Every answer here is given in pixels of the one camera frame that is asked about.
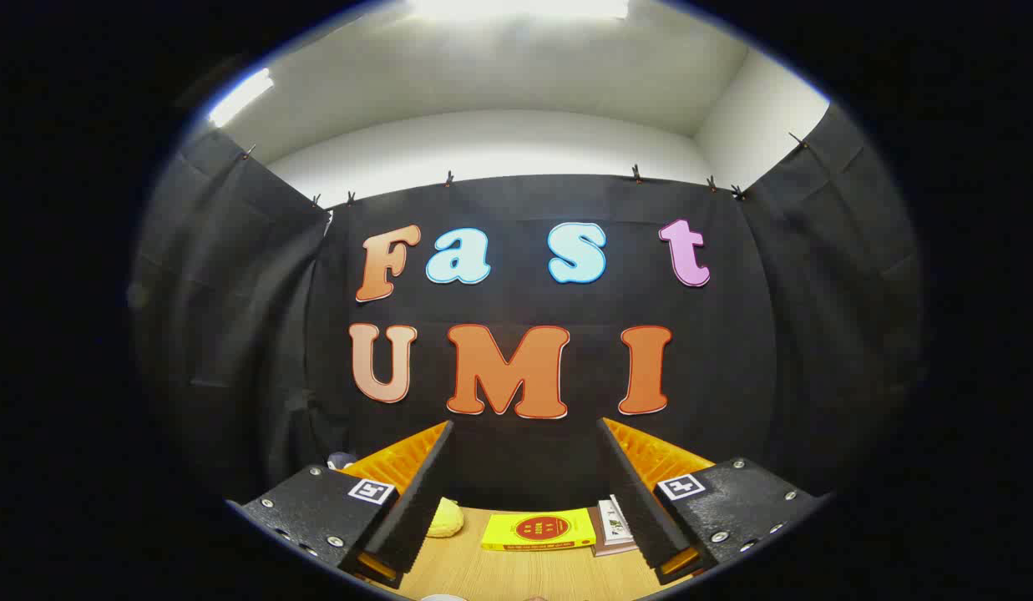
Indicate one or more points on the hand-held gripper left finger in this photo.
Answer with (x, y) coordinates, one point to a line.
(420, 509)

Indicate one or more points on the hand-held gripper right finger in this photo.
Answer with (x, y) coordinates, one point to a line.
(637, 509)

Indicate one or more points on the white illustrated cover book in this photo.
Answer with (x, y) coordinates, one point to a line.
(618, 522)

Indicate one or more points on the yellow round plush cushion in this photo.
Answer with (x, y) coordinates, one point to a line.
(445, 519)

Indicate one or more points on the brown cover book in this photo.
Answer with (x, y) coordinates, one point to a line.
(600, 548)

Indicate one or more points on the penguin plush toy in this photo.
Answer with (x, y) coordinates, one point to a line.
(341, 461)

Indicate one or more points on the yellow book with red circle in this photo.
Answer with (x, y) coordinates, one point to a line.
(537, 530)

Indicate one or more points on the black backdrop cloth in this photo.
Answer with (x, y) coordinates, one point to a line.
(733, 376)

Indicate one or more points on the ceiling light panel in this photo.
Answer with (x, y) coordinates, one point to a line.
(240, 96)
(516, 7)

